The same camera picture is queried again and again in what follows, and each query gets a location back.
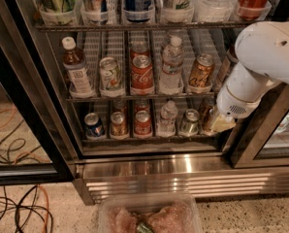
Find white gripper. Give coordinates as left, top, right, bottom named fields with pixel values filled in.
left=209, top=85, right=261, bottom=132

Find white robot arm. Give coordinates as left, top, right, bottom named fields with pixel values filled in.
left=209, top=21, right=289, bottom=132

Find orange can bottom shelf front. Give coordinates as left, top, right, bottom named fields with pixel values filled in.
left=202, top=108, right=216, bottom=136

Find orange can bottom shelf behind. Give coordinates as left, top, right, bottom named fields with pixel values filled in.
left=199, top=97, right=215, bottom=119

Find green silver can bottom shelf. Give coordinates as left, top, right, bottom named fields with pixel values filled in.
left=179, top=109, right=199, bottom=135

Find right glass fridge door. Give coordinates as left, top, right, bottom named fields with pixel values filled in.
left=231, top=83, right=289, bottom=168

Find glass fridge door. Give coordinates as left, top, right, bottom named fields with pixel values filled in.
left=0, top=0, right=77, bottom=185
left=231, top=83, right=289, bottom=168

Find stainless steel fridge base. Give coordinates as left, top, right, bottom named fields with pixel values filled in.
left=73, top=153, right=289, bottom=205

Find orange soda can middle shelf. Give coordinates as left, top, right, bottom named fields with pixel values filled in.
left=188, top=53, right=215, bottom=87

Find small water bottle bottom shelf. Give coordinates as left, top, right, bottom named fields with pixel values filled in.
left=157, top=100, right=178, bottom=137

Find clear water bottle middle shelf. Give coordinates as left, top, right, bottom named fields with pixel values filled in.
left=160, top=36, right=184, bottom=89

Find red can bottom shelf front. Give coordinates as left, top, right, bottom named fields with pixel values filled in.
left=134, top=111, right=151, bottom=136

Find red can bottom shelf behind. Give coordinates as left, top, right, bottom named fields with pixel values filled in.
left=134, top=99, right=150, bottom=113

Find red cola can front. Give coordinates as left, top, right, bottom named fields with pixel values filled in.
left=131, top=55, right=153, bottom=89

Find gold can bottom shelf front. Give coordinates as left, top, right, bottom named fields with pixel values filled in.
left=111, top=112, right=128, bottom=136

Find gold can shelf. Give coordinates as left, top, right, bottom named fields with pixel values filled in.
left=112, top=100, right=127, bottom=114
left=111, top=112, right=128, bottom=136

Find gold can bottom shelf behind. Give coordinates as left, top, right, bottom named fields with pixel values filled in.
left=112, top=100, right=127, bottom=114

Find red cola can behind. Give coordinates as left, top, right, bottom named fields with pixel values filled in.
left=130, top=42, right=150, bottom=59

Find white green soda can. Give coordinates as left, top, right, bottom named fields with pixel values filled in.
left=99, top=56, right=121, bottom=91

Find large water bottle top shelf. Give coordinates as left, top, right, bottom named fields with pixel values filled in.
left=197, top=0, right=233, bottom=22

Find blue can bottom shelf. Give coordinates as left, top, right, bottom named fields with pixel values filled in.
left=84, top=113, right=105, bottom=138

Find red cola can top shelf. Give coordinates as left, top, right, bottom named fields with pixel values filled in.
left=237, top=0, right=268, bottom=20

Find left glass fridge door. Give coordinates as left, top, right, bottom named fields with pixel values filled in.
left=0, top=0, right=77, bottom=185

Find right brown tea bottle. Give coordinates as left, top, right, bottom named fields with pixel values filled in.
left=214, top=45, right=238, bottom=91

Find brown tea bottle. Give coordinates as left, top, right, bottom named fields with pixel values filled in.
left=62, top=37, right=92, bottom=93
left=214, top=45, right=238, bottom=91

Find clear plastic food container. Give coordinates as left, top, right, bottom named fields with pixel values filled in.
left=98, top=192, right=203, bottom=233

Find left brown tea bottle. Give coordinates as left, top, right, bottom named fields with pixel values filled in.
left=62, top=37, right=92, bottom=93

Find middle wire shelf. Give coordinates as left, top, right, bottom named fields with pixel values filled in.
left=66, top=92, right=218, bottom=103

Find wire shelf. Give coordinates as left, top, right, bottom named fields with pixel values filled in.
left=36, top=21, right=258, bottom=32
left=66, top=92, right=218, bottom=103

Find top wire shelf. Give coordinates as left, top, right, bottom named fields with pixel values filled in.
left=36, top=21, right=258, bottom=32

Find black and orange floor cables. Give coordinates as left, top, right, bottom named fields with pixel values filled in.
left=0, top=183, right=54, bottom=233

